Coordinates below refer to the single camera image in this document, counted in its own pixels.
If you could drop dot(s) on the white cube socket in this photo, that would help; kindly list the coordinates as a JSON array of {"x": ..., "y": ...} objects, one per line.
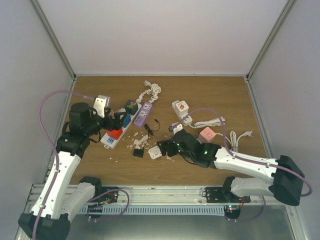
[{"x": 182, "y": 107}]

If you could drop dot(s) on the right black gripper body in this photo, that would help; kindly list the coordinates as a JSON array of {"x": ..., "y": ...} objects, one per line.
[{"x": 181, "y": 153}]

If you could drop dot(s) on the red cube socket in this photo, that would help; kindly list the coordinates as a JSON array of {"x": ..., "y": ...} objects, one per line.
[{"x": 115, "y": 134}]

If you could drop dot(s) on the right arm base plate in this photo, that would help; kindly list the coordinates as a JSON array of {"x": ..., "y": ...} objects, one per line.
[{"x": 232, "y": 204}]

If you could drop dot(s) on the purple power strip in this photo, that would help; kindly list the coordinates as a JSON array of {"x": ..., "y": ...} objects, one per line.
[{"x": 143, "y": 114}]

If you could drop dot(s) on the black charger plug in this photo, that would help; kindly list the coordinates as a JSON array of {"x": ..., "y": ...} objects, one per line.
[{"x": 150, "y": 132}]

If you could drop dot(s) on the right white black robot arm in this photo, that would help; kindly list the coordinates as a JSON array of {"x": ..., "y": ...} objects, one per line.
[{"x": 279, "y": 178}]

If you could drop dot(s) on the white multicolour power strip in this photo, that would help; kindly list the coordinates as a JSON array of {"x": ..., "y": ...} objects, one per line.
[{"x": 110, "y": 143}]

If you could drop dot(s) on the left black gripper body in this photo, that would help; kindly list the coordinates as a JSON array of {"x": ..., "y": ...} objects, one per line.
[{"x": 110, "y": 126}]

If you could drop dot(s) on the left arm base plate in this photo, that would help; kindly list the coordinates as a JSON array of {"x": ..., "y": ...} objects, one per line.
[{"x": 97, "y": 205}]

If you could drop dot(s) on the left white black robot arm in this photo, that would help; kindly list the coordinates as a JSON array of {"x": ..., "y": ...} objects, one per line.
[{"x": 51, "y": 216}]

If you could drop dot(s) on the white square adapter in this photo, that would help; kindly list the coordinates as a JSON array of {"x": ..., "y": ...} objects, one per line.
[{"x": 155, "y": 152}]

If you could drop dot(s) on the white charger plug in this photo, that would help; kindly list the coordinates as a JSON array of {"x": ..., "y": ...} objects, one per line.
[{"x": 113, "y": 114}]

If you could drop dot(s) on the pink cube socket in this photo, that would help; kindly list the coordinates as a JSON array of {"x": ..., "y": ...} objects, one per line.
[{"x": 206, "y": 135}]

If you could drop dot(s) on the white grey power strip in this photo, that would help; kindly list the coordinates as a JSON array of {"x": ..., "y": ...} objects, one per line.
[{"x": 188, "y": 119}]

